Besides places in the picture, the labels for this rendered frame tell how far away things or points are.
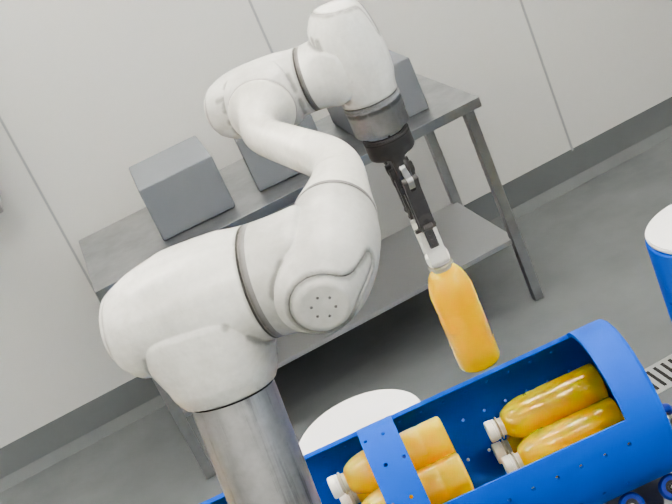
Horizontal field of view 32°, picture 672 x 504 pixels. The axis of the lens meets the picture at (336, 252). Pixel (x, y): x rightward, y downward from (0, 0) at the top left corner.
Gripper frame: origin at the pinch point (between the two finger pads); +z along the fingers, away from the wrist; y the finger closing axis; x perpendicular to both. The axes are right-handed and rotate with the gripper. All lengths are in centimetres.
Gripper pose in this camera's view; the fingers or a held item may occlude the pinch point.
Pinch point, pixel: (430, 241)
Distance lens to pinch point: 187.2
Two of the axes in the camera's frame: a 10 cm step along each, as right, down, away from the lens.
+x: -9.0, 4.3, -0.3
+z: 3.8, 8.4, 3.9
